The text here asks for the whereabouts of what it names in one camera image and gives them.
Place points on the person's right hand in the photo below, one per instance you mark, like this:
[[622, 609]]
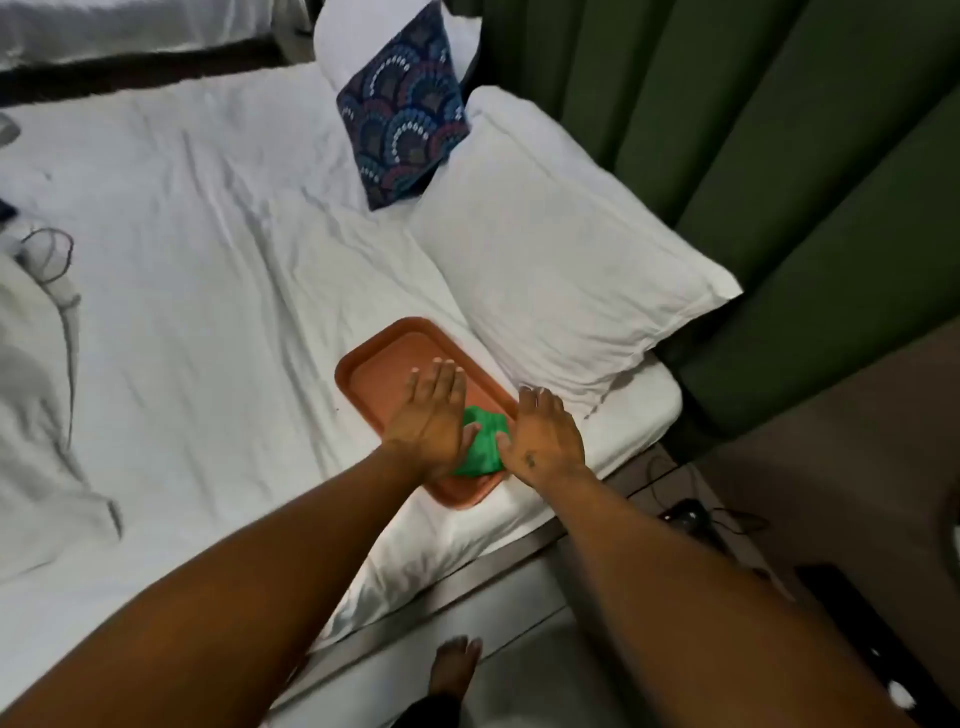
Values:
[[544, 442]]

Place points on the person's left hand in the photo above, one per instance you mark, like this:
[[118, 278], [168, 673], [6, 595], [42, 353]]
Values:
[[431, 427]]

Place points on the green cleaning cloth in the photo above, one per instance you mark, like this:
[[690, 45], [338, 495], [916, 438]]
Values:
[[486, 450]]

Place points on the orange plastic tray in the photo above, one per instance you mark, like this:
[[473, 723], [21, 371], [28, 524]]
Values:
[[379, 371]]

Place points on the black desk telephone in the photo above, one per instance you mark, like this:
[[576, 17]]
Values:
[[686, 517]]

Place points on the person's right forearm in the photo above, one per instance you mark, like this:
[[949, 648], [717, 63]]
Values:
[[690, 615]]

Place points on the person's left forearm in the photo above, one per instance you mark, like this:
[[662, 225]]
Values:
[[240, 600]]

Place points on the person's left foot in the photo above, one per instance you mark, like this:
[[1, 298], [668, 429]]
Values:
[[454, 667]]

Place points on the person's black trousers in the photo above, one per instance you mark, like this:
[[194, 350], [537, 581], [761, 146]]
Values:
[[431, 712]]

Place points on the large white pillow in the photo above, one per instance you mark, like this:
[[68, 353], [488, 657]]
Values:
[[555, 262]]

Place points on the bed with white sheet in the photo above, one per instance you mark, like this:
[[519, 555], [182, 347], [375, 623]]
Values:
[[225, 300]]

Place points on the blue patterned cushion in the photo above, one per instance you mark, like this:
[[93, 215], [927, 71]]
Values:
[[405, 112]]

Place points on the green padded headboard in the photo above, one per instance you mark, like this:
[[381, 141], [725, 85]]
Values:
[[787, 187]]

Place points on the white duvet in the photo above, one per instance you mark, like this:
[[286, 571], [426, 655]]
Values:
[[37, 450]]

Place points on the white bedding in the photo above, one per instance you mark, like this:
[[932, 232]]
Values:
[[112, 22]]

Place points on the black wall panel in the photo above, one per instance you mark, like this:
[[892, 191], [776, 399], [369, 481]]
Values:
[[847, 622]]

